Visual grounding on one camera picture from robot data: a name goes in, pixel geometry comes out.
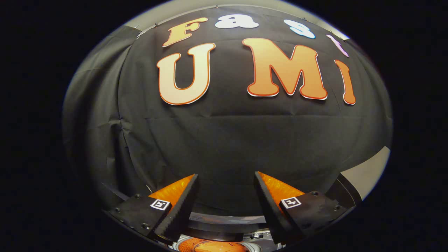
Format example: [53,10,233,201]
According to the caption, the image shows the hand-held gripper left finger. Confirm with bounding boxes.
[104,174,199,245]

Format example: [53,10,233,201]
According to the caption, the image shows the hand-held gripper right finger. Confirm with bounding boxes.
[253,171,351,245]

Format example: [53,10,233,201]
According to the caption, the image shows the grey washing machine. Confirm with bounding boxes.
[168,229,285,252]

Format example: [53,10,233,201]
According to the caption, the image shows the yellow polo shirt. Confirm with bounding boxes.
[191,239,250,252]

